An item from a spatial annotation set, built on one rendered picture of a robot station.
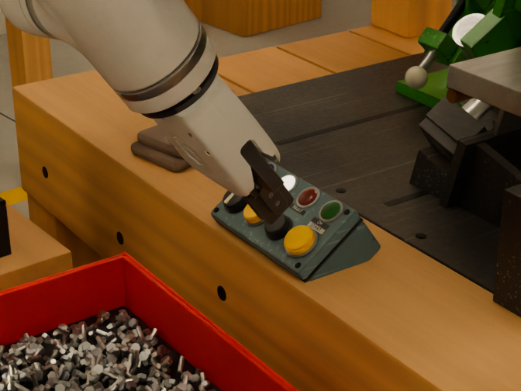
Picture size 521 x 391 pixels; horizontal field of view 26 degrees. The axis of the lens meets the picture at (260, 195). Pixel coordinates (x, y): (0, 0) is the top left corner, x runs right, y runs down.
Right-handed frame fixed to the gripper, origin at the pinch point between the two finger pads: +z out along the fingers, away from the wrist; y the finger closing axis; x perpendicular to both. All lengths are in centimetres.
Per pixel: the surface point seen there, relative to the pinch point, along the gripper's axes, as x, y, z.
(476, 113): 23.5, -3.9, 16.5
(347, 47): 36, -54, 39
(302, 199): 3.3, -3.6, 6.7
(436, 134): 19.0, -5.0, 15.4
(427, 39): 33.5, -24.7, 23.2
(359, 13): 153, -300, 229
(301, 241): -0.3, 0.9, 5.9
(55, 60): 41, -317, 150
